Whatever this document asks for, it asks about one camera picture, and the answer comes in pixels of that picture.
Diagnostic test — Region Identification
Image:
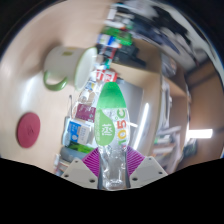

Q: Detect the dark green glass bottle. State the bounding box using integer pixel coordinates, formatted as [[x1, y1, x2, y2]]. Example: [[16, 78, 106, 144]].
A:
[[68, 141, 98, 155]]

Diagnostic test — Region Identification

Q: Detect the green plastic container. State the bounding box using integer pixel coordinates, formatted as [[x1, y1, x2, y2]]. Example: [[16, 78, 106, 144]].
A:
[[102, 27, 133, 47]]

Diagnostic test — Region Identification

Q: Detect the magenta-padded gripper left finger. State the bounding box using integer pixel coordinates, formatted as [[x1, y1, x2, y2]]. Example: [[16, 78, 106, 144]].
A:
[[61, 148, 103, 190]]

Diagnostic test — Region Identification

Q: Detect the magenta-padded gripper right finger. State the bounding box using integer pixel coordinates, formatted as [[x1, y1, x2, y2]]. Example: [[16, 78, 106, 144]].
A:
[[124, 146, 169, 190]]

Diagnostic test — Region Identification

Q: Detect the white under-shelf light strip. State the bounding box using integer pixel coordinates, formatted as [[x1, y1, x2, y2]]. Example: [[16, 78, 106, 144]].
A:
[[132, 102, 151, 150]]

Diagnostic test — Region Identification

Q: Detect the blue and white carton box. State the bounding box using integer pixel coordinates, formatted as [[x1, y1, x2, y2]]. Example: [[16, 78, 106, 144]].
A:
[[62, 119, 93, 146]]

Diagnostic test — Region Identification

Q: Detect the clear bottle with green label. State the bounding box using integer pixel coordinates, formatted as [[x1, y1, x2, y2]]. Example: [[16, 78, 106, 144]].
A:
[[94, 81, 131, 191]]

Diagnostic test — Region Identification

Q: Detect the grey shaker bottle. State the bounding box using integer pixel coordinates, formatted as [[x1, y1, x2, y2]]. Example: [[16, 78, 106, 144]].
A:
[[59, 146, 88, 162]]

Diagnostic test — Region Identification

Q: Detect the white ceiling light tube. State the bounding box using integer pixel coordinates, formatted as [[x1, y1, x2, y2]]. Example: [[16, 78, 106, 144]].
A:
[[186, 128, 214, 140]]

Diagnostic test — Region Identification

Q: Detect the flat round red coaster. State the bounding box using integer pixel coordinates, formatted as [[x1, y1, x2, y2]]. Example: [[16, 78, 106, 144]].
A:
[[16, 111, 42, 149]]

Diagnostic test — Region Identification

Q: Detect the pink carton box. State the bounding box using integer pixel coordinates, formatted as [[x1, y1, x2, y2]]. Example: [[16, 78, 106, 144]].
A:
[[75, 103, 98, 123]]

